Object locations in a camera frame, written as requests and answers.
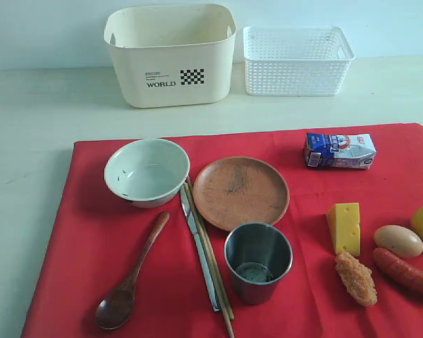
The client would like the red table cloth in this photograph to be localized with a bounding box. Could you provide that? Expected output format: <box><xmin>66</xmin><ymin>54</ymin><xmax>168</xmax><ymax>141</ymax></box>
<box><xmin>23</xmin><ymin>123</ymin><xmax>423</xmax><ymax>337</ymax></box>

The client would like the silver table knife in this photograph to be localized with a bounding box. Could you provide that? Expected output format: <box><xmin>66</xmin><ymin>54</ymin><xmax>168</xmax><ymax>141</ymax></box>
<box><xmin>180</xmin><ymin>182</ymin><xmax>221</xmax><ymax>312</ymax></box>

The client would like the red sausage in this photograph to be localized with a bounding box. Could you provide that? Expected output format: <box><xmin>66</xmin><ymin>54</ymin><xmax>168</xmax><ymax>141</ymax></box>
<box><xmin>372</xmin><ymin>247</ymin><xmax>423</xmax><ymax>296</ymax></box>

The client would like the brown egg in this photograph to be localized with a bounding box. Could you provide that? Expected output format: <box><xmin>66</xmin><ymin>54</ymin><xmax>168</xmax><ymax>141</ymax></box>
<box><xmin>374</xmin><ymin>225</ymin><xmax>423</xmax><ymax>258</ymax></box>

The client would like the dark wooden spoon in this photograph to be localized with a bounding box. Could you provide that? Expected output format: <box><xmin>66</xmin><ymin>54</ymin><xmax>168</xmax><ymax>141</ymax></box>
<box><xmin>95</xmin><ymin>211</ymin><xmax>171</xmax><ymax>330</ymax></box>

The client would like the wooden chopstick left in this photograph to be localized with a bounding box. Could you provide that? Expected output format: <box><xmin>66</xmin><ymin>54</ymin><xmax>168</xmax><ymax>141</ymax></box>
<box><xmin>184</xmin><ymin>182</ymin><xmax>235</xmax><ymax>338</ymax></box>

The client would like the stainless steel cup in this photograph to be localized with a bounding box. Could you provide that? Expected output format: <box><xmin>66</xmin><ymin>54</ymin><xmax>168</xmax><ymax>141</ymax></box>
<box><xmin>224</xmin><ymin>222</ymin><xmax>293</xmax><ymax>305</ymax></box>

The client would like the pale green ceramic bowl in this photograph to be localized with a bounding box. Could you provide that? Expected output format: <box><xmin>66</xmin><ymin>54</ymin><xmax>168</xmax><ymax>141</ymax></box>
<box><xmin>104</xmin><ymin>139</ymin><xmax>190</xmax><ymax>208</ymax></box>

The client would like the brown wooden plate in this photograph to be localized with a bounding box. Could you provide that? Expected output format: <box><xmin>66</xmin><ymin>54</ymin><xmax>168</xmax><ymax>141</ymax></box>
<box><xmin>192</xmin><ymin>156</ymin><xmax>290</xmax><ymax>232</ymax></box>

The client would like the fried chicken nugget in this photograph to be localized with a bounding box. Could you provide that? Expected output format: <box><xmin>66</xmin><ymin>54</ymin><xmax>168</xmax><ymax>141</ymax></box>
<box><xmin>335</xmin><ymin>252</ymin><xmax>377</xmax><ymax>307</ymax></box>

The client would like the white perforated plastic basket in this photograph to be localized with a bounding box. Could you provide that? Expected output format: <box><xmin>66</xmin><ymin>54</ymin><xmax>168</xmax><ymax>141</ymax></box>
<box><xmin>243</xmin><ymin>26</ymin><xmax>355</xmax><ymax>96</ymax></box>

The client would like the cream plastic bin WORLD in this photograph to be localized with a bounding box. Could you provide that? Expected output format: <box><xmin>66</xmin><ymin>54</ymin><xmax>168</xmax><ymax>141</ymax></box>
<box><xmin>104</xmin><ymin>4</ymin><xmax>236</xmax><ymax>108</ymax></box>

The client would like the yellow cheese wedge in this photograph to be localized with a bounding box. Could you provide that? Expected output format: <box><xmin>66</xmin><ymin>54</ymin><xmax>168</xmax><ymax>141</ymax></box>
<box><xmin>326</xmin><ymin>203</ymin><xmax>361</xmax><ymax>257</ymax></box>

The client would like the wooden chopstick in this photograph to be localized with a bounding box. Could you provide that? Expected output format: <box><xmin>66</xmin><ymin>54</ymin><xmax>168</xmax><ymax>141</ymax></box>
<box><xmin>184</xmin><ymin>182</ymin><xmax>235</xmax><ymax>338</ymax></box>
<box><xmin>186</xmin><ymin>177</ymin><xmax>234</xmax><ymax>320</ymax></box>

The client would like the blue white milk carton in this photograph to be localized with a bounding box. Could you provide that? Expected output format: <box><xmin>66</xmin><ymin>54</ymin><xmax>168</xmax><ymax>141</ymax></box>
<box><xmin>304</xmin><ymin>132</ymin><xmax>376</xmax><ymax>169</ymax></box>

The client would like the wooden chopstick right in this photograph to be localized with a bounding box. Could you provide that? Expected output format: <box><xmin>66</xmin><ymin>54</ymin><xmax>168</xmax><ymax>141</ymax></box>
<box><xmin>186</xmin><ymin>177</ymin><xmax>234</xmax><ymax>320</ymax></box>

